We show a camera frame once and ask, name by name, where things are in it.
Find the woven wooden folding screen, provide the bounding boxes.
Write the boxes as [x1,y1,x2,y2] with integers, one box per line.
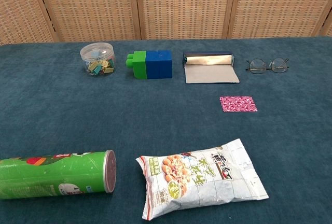
[0,0,332,45]

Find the clear jar of binder clips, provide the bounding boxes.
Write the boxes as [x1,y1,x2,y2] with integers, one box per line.
[79,42,117,77]

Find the green building block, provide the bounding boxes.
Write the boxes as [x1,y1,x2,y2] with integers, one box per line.
[126,50,148,80]

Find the blue felt table cover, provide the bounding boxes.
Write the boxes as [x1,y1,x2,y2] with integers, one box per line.
[0,36,332,224]

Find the white snack bag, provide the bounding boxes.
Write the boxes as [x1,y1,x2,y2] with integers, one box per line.
[135,138,270,221]

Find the green chips can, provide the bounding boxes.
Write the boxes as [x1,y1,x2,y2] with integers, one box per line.
[0,149,117,200]

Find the blue building block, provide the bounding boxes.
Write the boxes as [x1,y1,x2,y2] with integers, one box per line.
[145,50,173,79]

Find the pink patterned card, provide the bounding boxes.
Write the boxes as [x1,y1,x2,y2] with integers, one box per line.
[219,95,258,113]

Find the thin metal-frame eyeglasses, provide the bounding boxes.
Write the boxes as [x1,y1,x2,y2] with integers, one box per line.
[245,57,290,74]

